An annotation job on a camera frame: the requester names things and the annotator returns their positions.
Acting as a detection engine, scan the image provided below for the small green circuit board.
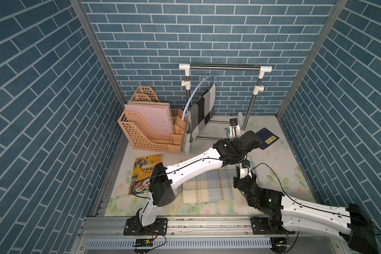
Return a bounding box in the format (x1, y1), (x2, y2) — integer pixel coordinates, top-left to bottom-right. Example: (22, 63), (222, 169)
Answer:
(133, 239), (154, 249)

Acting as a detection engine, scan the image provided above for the light blue clothes hanger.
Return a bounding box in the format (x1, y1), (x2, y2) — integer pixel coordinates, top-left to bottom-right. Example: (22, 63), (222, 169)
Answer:
(179, 63), (218, 121)

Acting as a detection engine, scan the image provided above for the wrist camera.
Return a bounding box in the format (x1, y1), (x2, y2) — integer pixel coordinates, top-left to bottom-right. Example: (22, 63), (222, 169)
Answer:
(229, 118), (242, 140)
(240, 159), (250, 178)

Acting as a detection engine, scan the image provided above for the pink file folder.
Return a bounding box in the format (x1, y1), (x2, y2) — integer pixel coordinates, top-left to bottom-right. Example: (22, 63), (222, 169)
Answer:
(125, 104), (174, 134)

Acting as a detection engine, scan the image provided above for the orange comic book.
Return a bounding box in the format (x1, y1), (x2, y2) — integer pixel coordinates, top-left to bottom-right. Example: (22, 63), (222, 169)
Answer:
(129, 153), (163, 195)

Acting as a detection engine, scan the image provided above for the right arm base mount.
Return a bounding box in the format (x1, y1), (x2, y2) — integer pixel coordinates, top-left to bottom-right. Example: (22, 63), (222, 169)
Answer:
(250, 217), (295, 235)

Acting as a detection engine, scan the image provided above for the white steel clothes rack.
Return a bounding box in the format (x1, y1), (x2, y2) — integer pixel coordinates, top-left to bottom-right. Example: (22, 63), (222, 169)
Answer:
(184, 63), (273, 152)

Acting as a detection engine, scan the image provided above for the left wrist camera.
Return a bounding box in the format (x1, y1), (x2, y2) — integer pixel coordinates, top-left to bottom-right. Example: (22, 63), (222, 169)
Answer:
(229, 118), (242, 140)

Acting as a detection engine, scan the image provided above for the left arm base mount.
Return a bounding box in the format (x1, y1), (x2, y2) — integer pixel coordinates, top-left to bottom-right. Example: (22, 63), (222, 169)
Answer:
(123, 217), (168, 236)

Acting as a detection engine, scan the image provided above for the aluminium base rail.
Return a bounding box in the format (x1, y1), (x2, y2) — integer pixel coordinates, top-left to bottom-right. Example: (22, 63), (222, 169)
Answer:
(77, 215), (331, 239)

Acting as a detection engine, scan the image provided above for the black white checkered scarf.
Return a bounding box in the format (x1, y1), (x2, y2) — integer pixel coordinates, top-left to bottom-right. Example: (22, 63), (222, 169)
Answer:
(187, 84), (216, 143)

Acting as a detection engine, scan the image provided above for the dark blue book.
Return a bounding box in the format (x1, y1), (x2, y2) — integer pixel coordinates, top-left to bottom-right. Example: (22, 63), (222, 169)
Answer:
(256, 128), (279, 150)

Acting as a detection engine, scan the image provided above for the orange plastic file organizer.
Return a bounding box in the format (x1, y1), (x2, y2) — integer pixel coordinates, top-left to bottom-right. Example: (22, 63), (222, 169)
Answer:
(117, 86), (187, 153)

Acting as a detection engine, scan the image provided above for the pale plaid scarf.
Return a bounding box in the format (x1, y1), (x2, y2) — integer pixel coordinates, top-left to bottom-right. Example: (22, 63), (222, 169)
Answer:
(182, 166), (244, 204)

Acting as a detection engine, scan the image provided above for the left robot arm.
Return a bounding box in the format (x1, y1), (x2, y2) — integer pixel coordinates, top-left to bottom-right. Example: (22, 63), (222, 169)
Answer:
(137, 131), (262, 228)

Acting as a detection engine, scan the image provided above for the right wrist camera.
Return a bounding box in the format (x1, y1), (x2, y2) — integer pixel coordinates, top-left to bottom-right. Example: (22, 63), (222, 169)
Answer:
(240, 159), (250, 178)

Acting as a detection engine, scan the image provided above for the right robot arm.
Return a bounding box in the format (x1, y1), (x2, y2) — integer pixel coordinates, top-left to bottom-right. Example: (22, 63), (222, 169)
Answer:
(233, 175), (378, 254)

